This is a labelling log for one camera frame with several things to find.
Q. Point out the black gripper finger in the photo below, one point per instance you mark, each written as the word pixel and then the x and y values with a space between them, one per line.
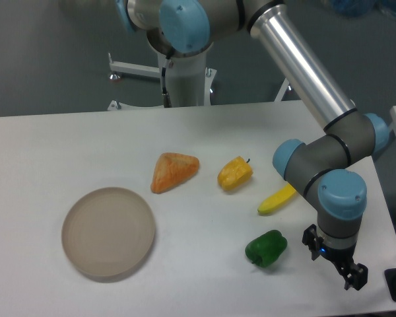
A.
pixel 355 275
pixel 311 240

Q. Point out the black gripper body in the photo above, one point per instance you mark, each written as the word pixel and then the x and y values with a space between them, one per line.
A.
pixel 341 257

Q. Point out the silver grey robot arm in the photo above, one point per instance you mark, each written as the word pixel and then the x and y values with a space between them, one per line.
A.
pixel 182 30

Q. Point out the green bell pepper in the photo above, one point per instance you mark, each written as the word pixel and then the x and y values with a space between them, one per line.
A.
pixel 266 249

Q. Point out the yellow bell pepper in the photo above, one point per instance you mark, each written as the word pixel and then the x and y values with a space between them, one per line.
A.
pixel 234 174

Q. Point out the yellow banana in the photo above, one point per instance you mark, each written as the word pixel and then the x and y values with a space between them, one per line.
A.
pixel 276 200

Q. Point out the orange triangular bread pastry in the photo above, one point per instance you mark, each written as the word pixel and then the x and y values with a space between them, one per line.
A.
pixel 171 170

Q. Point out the beige round plate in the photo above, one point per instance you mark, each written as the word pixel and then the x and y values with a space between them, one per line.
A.
pixel 108 233

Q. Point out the blue bag in background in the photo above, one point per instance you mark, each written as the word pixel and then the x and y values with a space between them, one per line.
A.
pixel 354 9

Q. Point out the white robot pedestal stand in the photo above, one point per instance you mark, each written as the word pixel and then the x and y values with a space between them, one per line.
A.
pixel 224 73

